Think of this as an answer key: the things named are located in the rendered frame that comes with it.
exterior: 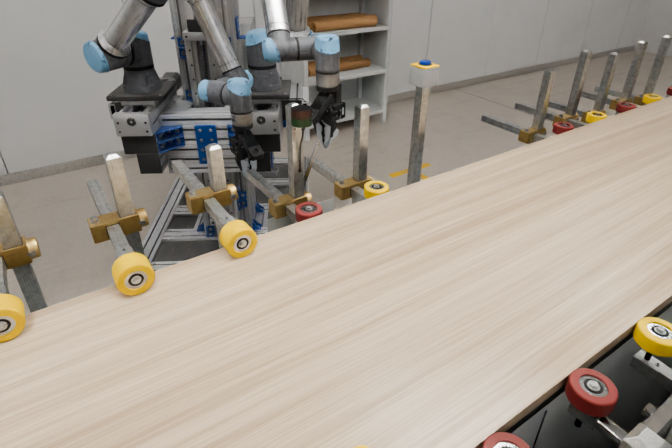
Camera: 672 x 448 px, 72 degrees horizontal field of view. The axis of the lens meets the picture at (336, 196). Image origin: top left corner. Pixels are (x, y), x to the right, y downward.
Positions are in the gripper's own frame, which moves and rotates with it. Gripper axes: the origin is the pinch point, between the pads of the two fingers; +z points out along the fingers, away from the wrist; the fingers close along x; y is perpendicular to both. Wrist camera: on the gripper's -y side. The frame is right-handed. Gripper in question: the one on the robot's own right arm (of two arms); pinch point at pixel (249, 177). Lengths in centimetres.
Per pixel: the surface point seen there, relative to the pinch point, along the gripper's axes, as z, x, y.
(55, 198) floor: 83, 63, 195
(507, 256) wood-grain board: -8, -30, -88
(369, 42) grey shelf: 13, -222, 220
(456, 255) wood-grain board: -8, -20, -81
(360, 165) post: -9.5, -28.0, -29.3
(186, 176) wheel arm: -13.4, 25.8, -13.7
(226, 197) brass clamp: -12.2, 19.9, -30.1
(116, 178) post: -25, 46, -29
